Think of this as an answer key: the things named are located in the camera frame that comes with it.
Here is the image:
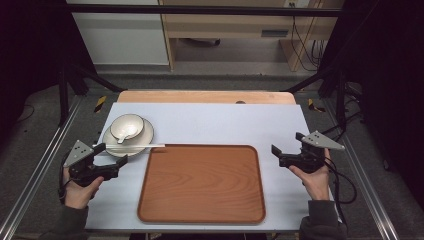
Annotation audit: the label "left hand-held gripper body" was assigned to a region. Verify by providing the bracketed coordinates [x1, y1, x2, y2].
[63, 139, 120, 188]

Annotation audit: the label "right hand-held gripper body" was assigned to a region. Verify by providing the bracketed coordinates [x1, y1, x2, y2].
[279, 130, 346, 174]

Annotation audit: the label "white chopstick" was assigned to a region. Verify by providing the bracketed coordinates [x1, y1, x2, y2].
[92, 143, 166, 148]
[105, 145, 166, 150]

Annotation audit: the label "person's left hand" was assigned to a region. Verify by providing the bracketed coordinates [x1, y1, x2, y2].
[63, 167, 105, 210]

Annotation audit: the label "person's right hand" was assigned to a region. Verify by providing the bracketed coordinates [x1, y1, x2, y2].
[288, 148, 332, 202]

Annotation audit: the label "white ceramic spoon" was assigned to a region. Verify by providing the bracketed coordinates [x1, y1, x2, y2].
[116, 126, 137, 145]

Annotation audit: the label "yellow black hazard tape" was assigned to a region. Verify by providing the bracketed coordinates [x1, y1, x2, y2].
[93, 95, 108, 114]
[306, 98, 327, 114]

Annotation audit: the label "white ceramic plate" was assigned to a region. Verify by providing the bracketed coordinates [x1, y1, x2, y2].
[102, 118, 155, 158]

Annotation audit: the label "white ceramic bowl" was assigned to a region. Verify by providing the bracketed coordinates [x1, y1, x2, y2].
[109, 113, 145, 141]

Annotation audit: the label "pale blue table mat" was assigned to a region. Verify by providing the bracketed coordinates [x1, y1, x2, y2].
[84, 102, 334, 233]

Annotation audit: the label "brown wooden tray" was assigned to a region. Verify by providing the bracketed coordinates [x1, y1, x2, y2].
[137, 143, 267, 225]

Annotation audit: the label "light wooden table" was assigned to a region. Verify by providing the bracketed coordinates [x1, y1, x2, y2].
[117, 89, 297, 105]

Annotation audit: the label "black curtain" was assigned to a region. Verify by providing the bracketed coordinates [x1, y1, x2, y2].
[318, 0, 424, 211]
[0, 0, 98, 148]

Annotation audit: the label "white cabinet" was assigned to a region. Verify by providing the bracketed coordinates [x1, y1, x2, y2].
[65, 0, 170, 66]

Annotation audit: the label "light wooden desk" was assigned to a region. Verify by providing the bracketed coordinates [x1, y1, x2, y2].
[158, 0, 345, 72]

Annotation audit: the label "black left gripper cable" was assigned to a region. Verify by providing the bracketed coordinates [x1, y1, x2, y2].
[57, 159, 73, 205]

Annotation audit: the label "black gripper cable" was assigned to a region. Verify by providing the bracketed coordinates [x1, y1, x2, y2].
[323, 155, 358, 229]
[57, 159, 73, 205]

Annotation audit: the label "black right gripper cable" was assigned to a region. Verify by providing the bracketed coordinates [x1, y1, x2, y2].
[323, 155, 358, 229]

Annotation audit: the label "aluminium frame rail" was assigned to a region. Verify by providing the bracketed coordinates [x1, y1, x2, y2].
[323, 99, 400, 240]
[0, 95, 83, 240]

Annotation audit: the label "black floor cables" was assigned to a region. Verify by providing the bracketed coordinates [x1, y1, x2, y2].
[321, 81, 365, 143]

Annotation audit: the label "black frame strut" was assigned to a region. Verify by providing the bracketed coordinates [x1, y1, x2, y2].
[285, 65, 348, 129]
[57, 62, 125, 125]

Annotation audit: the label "black hanging cables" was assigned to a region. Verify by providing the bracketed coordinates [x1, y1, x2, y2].
[290, 15, 327, 72]

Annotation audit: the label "black horizontal frame bar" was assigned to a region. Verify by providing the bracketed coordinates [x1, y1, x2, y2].
[64, 3, 345, 18]

